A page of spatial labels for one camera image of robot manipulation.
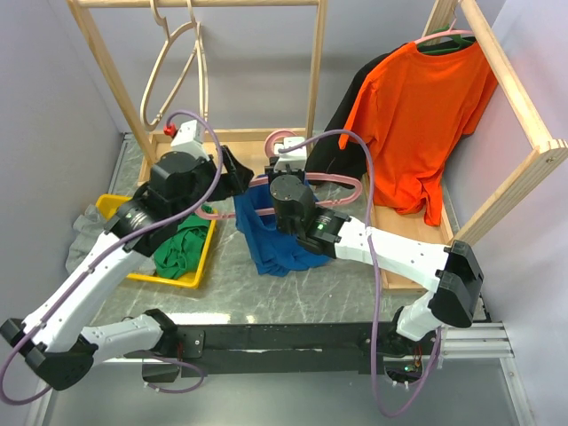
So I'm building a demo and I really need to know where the middle beige wooden hanger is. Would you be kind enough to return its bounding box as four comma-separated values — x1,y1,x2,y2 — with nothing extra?
186,0,209,120

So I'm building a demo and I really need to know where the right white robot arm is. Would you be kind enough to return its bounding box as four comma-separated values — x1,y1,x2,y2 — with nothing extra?
269,172,484,353

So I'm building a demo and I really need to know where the wooden clothes rack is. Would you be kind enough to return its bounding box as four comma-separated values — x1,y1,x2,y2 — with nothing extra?
361,0,568,292
67,1,327,195

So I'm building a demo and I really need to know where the pink hanger under orange shirt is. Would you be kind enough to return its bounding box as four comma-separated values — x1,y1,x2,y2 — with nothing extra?
414,18,475,45

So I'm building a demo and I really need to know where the pink hanger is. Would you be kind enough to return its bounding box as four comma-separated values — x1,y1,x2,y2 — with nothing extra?
194,129,363,220
414,18,475,45

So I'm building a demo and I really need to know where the right wooden clothes rack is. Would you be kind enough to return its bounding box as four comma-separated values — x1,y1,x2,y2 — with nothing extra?
361,0,568,292

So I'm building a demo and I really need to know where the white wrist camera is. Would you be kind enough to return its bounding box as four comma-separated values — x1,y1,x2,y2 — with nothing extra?
273,137,307,171
163,120,208,159

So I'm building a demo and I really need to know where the back wooden clothes rack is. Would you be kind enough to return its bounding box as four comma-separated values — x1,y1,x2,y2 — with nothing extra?
67,1,327,195

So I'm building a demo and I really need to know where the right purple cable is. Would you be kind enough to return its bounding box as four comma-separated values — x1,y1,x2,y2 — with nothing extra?
278,129,445,418

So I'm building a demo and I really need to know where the left beige wooden hanger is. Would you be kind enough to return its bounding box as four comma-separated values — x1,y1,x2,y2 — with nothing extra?
138,0,198,132

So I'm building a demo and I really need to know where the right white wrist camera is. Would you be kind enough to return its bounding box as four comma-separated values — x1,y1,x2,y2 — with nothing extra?
273,137,307,171

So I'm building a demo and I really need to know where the purple cable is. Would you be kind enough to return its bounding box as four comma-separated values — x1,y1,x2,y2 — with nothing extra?
278,129,445,418
0,109,223,406

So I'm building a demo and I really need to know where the beige wooden hanger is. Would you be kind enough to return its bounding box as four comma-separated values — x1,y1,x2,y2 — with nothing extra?
186,0,209,120
138,0,198,132

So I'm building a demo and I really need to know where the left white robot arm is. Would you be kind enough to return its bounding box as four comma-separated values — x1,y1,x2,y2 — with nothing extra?
1,146,254,391

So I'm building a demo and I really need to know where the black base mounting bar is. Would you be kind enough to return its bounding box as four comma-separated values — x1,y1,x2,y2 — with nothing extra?
123,321,427,384

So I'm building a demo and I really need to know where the green hanger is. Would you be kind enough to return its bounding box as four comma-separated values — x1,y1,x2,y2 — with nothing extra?
415,33,476,56

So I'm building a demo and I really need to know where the black shirt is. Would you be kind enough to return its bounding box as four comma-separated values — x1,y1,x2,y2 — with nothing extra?
304,40,476,190

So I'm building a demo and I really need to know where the grey shirt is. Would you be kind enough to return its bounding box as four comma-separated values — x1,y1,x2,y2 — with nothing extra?
65,205,156,276

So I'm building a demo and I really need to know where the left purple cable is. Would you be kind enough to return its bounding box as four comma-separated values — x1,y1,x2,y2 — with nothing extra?
0,109,223,406

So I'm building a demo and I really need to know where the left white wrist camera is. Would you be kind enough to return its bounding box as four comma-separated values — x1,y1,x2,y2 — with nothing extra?
163,120,208,159

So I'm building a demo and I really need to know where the blue tank top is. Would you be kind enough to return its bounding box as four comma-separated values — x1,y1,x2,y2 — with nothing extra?
233,185,330,277

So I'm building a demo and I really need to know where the yellow plastic tray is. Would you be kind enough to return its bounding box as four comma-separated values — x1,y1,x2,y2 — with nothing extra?
95,193,217,288

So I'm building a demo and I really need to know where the orange t-shirt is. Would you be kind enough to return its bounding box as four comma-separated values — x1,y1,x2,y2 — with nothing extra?
344,43,497,226

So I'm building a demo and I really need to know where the green shirt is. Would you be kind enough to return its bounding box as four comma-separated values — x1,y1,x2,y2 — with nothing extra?
154,214,210,280

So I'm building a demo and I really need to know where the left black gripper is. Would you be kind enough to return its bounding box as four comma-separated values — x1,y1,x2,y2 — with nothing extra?
171,144,253,225

